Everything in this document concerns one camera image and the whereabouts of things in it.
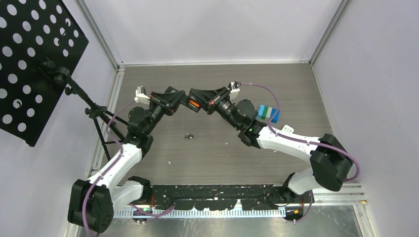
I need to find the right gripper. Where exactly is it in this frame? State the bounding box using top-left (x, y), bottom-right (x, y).
top-left (190, 87), bottom-right (242, 130)

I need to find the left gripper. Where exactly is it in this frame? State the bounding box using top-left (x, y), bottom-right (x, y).
top-left (144, 91), bottom-right (185, 135)

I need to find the orange battery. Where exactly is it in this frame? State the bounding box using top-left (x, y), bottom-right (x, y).
top-left (189, 100), bottom-right (200, 108)

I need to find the black remote control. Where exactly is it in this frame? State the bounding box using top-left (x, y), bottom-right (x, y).
top-left (186, 97), bottom-right (201, 113)

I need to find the white air conditioner remote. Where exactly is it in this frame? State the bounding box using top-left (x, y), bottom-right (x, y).
top-left (281, 125), bottom-right (294, 134)

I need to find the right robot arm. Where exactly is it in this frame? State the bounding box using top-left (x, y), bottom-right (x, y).
top-left (189, 87), bottom-right (353, 203)

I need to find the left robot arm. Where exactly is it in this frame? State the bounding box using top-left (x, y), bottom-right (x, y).
top-left (68, 86), bottom-right (188, 237)

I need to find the blue green brick block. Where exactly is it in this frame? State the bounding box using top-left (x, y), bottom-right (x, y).
top-left (257, 104), bottom-right (280, 123)

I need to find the black tripod stand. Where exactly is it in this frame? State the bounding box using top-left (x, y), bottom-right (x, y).
top-left (38, 56), bottom-right (115, 160)

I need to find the black perforated board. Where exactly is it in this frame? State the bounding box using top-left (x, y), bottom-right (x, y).
top-left (0, 0), bottom-right (88, 147)

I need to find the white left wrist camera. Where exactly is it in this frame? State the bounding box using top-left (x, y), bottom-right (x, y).
top-left (134, 86), bottom-right (150, 105)

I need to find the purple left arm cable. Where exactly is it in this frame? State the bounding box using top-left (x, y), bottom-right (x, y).
top-left (82, 100), bottom-right (136, 236)

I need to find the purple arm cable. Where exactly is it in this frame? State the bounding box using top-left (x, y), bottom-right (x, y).
top-left (240, 82), bottom-right (361, 182)
top-left (82, 100), bottom-right (136, 236)

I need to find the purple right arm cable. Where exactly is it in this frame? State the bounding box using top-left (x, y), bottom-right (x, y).
top-left (240, 82), bottom-right (361, 182)

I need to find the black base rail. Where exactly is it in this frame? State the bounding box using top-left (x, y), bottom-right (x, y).
top-left (131, 184), bottom-right (310, 211)

